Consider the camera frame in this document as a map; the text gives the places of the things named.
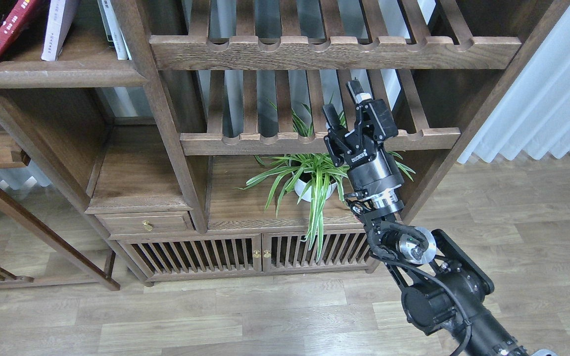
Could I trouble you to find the white lavender paperback book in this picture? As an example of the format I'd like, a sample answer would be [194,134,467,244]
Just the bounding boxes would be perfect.
[41,0,81,61]

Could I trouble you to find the white pleated curtain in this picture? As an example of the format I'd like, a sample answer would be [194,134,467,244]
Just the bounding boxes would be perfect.
[458,6,570,164]

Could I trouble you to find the white plant pot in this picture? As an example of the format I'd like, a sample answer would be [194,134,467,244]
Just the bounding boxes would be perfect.
[294,178,337,203]

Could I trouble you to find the dark wooden bookshelf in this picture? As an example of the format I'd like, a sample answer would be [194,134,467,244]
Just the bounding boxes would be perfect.
[0,0,570,285]

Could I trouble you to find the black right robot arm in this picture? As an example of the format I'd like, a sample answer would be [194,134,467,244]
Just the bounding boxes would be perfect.
[323,80,528,356]

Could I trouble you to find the brass drawer knob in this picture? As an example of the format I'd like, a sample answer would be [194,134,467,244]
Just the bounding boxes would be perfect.
[142,221,153,232]

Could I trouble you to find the green spider plant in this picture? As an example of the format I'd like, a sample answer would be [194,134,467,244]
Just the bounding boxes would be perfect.
[245,114,413,261]

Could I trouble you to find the red paperback book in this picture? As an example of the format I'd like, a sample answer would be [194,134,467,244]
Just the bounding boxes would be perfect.
[0,0,48,57]

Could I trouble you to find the white upright books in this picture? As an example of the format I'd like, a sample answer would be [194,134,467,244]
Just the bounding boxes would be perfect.
[97,0,132,59]

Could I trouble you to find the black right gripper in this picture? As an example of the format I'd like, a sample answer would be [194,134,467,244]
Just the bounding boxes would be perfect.
[323,81,404,216]

